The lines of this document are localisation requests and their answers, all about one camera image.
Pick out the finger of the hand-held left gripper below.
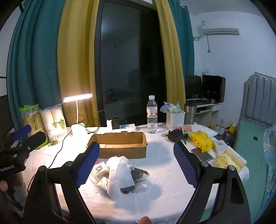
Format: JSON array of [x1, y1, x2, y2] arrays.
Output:
[[13, 130, 47, 154], [4, 124, 32, 147]]

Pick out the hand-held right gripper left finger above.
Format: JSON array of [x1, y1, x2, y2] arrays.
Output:
[[23, 141, 101, 224]]

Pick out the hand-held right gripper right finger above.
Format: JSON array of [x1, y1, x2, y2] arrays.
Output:
[[173, 141, 252, 224]]

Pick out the clear packet of cotton swabs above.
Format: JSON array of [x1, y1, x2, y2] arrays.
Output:
[[92, 162, 110, 183]]

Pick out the small green-print tissue packet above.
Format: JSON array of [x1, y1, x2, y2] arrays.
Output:
[[96, 177, 109, 191]]

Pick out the white towel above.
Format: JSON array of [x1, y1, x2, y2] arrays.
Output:
[[106, 156, 135, 200]]

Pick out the cardboard box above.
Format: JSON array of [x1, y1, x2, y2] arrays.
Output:
[[87, 131, 148, 159]]

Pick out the grey sock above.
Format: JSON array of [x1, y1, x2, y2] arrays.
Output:
[[120, 166, 149, 193]]

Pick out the green snack packet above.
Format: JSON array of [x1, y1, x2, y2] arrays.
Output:
[[19, 103, 45, 134]]

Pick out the grey phone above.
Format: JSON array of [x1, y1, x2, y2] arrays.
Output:
[[191, 147, 213, 162]]

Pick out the white paper cup pack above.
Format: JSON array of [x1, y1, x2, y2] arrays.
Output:
[[41, 104, 66, 145]]

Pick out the yellow plastic bag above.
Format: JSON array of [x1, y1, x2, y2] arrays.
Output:
[[188, 131, 216, 151]]

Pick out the white tablecloth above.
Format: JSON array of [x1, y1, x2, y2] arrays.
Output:
[[19, 123, 249, 224]]

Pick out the black round pouch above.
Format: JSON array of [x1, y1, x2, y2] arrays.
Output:
[[168, 129, 184, 142]]

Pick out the white desk lamp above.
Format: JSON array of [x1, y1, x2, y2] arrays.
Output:
[[62, 93, 93, 140]]

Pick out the yellow tissue pack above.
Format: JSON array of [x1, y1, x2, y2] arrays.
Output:
[[214, 151, 247, 173]]

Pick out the white plastic basket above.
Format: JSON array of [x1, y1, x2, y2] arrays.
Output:
[[166, 110, 186, 131]]

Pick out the steel thermos cup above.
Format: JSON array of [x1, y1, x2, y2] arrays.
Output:
[[184, 102, 198, 125]]

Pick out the white computer desk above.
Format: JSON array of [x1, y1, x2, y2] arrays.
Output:
[[186, 98, 222, 127]]

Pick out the clear water bottle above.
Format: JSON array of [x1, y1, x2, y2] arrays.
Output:
[[147, 95, 158, 134]]

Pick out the snack packets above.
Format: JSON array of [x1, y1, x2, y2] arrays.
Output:
[[160, 102, 184, 114]]

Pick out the green mattress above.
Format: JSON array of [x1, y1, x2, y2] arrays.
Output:
[[234, 119, 270, 220]]

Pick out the wide teal curtain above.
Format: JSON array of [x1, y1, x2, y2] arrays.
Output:
[[7, 0, 65, 130]]

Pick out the black computer monitor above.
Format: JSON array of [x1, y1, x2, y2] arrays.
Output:
[[185, 75, 202, 99]]

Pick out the black computer tower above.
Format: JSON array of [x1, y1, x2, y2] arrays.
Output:
[[201, 74, 226, 103]]

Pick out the blue printed blanket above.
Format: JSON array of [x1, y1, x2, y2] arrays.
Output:
[[254, 125, 276, 222]]

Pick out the wide yellow curtain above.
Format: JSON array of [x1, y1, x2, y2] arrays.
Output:
[[57, 0, 101, 127]]

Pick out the grey padded headboard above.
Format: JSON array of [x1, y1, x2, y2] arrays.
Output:
[[237, 72, 276, 127]]

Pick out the narrow yellow curtain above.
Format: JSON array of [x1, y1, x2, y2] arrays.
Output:
[[154, 0, 186, 124]]

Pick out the dark window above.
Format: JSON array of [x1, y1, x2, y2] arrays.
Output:
[[95, 0, 167, 127]]

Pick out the narrow teal curtain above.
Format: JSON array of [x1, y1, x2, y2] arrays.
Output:
[[168, 0, 194, 76]]

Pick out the white air conditioner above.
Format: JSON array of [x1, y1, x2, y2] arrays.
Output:
[[193, 24, 240, 40]]

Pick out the black lamp cable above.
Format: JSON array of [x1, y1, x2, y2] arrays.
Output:
[[47, 129, 72, 169]]

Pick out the black charger cable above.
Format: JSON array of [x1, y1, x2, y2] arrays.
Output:
[[76, 109, 117, 133]]

